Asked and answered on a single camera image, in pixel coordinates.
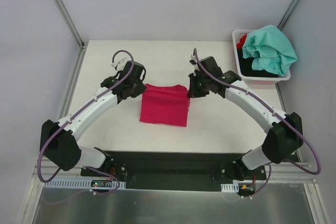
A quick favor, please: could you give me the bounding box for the magenta t shirt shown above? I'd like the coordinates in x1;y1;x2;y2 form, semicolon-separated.
140;83;190;127

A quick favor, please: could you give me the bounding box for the teal t shirt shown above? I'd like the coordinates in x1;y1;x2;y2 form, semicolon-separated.
242;25;298;76

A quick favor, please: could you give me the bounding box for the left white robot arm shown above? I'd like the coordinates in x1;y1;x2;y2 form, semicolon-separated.
40;59;146;176

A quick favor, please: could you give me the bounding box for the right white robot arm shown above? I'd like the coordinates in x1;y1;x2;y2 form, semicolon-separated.
188;56;303;181

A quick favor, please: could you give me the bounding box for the black t shirt in basket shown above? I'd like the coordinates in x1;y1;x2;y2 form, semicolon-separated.
237;48;279;78

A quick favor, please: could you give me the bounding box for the red t shirt in basket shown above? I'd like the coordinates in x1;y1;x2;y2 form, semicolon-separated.
236;34;247;49

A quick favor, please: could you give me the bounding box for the white plastic laundry basket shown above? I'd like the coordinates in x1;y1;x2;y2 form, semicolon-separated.
232;29;291;84

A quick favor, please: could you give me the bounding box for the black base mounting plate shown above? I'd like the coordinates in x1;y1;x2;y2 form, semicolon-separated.
80;151;267;190

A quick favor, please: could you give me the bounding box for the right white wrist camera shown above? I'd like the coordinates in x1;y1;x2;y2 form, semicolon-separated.
189;55;201;76

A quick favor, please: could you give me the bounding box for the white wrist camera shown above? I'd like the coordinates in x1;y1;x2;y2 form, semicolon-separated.
189;55;201;76
111;58;128;71

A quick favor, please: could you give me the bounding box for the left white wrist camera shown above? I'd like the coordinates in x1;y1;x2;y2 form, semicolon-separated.
111;58;128;71

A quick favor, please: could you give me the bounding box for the right white cable duct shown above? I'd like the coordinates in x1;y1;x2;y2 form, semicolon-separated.
220;183;239;193

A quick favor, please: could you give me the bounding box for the white cable duct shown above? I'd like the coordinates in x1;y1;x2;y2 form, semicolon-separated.
220;183;239;193
44;178;126;190

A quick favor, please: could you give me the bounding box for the left white cable duct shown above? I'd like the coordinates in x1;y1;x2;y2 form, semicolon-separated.
44;178;126;190

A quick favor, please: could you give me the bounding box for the aluminium frame rail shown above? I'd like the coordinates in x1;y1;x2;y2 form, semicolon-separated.
41;157;318;184

